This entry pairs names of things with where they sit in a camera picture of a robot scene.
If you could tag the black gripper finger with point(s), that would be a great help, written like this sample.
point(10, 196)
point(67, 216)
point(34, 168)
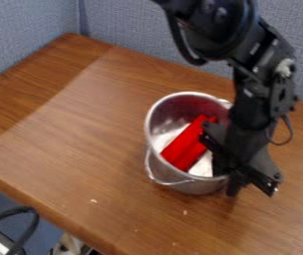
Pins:
point(238, 180)

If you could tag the red block object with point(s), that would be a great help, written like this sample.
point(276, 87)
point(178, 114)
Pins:
point(185, 149)

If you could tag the white object under table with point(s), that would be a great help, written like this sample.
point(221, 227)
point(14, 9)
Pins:
point(72, 246)

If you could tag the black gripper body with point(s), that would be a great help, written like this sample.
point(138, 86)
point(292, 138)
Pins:
point(240, 149)

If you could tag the stainless steel pot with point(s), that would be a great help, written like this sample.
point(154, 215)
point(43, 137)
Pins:
point(169, 117)

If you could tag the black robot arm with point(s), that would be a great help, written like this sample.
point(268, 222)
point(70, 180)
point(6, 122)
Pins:
point(224, 30)

